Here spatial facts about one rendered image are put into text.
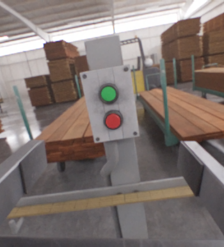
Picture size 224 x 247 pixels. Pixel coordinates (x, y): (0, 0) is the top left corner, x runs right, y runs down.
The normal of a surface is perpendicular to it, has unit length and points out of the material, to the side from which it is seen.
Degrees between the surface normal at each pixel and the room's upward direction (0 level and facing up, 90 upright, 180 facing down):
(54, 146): 90
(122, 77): 90
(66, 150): 90
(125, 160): 90
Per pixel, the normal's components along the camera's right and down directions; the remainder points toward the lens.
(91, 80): -0.02, 0.29
